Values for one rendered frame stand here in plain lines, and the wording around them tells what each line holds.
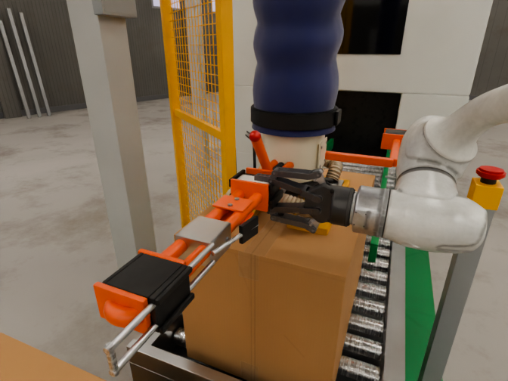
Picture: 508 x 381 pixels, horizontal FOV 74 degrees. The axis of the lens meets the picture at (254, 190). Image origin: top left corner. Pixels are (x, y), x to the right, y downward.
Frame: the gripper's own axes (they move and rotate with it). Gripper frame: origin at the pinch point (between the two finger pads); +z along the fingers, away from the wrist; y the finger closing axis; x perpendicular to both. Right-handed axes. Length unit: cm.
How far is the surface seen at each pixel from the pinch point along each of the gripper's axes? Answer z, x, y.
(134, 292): -0.8, -37.1, -2.6
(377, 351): -31, 19, 53
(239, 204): -1.3, -10.1, -1.6
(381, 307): -31, 38, 53
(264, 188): -3.4, -3.0, -2.2
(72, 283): 143, 52, 110
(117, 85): 92, 61, -10
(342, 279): -20.5, -4.6, 13.2
